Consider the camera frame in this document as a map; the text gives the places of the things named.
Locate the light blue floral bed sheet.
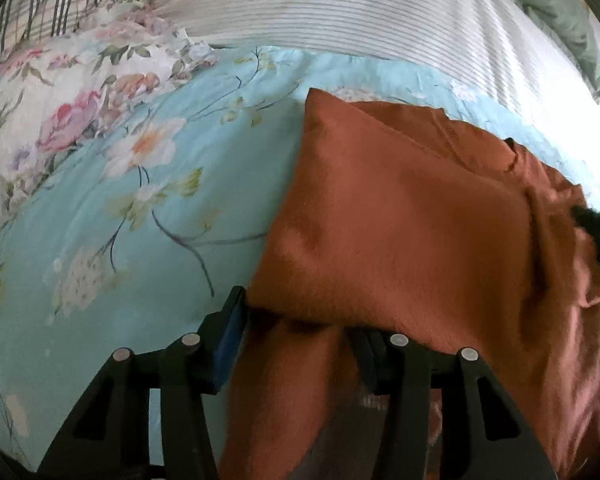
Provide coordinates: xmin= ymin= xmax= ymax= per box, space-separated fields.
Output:
xmin=0 ymin=45 xmax=600 ymax=473

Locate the white striped pillow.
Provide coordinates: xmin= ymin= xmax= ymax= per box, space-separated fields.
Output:
xmin=127 ymin=0 xmax=600 ymax=196

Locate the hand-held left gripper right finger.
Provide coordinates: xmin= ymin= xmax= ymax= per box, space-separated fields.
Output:
xmin=347 ymin=327 xmax=556 ymax=480

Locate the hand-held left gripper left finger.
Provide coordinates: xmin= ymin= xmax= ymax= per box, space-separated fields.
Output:
xmin=37 ymin=286 xmax=248 ymax=480

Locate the white floral pillowcase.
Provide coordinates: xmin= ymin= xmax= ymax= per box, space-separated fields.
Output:
xmin=0 ymin=2 xmax=218 ymax=261

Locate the plaid checked blanket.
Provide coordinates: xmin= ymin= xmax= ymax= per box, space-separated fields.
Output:
xmin=0 ymin=0 xmax=131 ymax=66

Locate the rust orange knit sweater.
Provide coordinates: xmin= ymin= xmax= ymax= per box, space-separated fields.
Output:
xmin=219 ymin=87 xmax=600 ymax=480

